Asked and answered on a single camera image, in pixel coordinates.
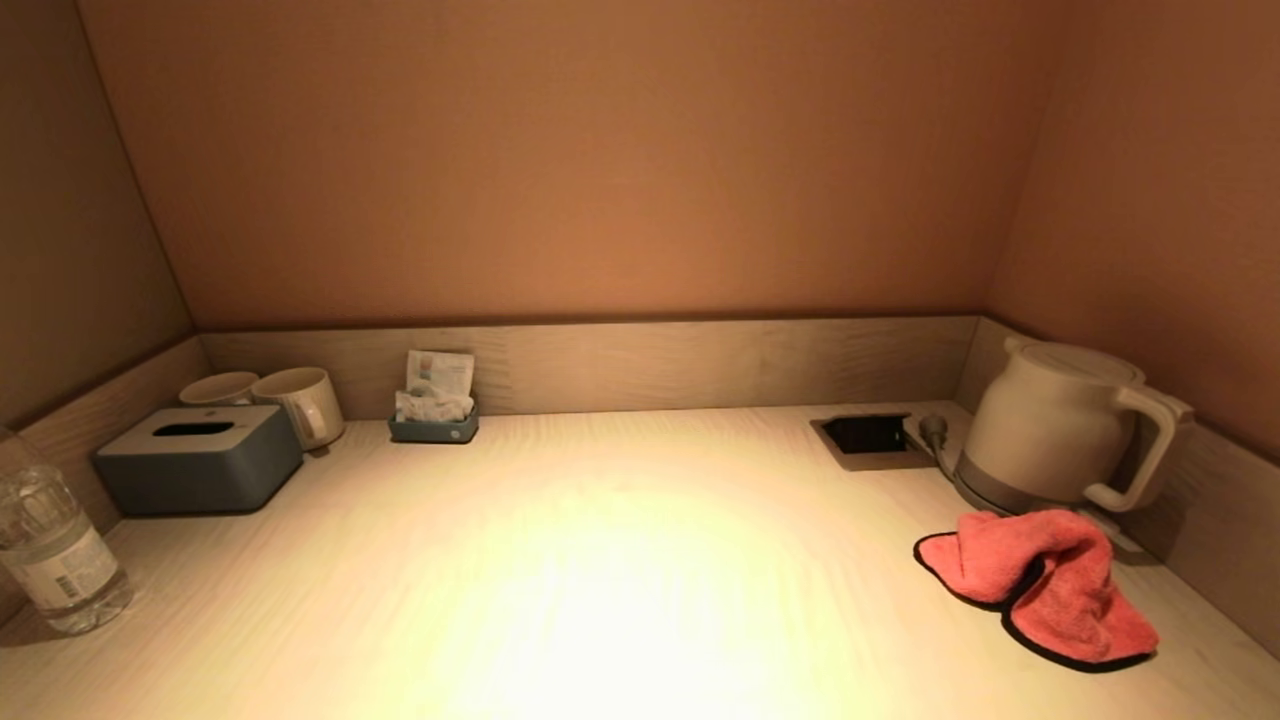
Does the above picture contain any black recessed socket box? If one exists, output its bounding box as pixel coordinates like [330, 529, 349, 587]
[810, 413, 939, 472]

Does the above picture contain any tall white printed sachet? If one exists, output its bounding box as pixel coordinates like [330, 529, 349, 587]
[405, 350, 476, 399]

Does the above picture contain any grey tissue box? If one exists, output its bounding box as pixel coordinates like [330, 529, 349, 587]
[93, 404, 304, 517]

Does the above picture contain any white ceramic mug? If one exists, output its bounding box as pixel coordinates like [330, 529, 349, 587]
[250, 367, 346, 452]
[178, 371, 260, 407]

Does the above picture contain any small blue-grey sachet holder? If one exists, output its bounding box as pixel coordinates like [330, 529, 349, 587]
[388, 405, 480, 445]

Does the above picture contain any red cloth with black trim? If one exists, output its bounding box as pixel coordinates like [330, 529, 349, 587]
[913, 508, 1161, 673]

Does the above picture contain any clear plastic water bottle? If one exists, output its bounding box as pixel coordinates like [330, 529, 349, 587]
[0, 428, 134, 637]

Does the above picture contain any grey power plug with cord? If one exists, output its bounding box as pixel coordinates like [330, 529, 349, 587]
[919, 413, 963, 483]

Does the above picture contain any white electric kettle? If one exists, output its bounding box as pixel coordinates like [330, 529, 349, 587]
[962, 337, 1196, 515]

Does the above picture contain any grey kettle base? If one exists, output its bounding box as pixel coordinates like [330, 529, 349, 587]
[955, 455, 1143, 553]

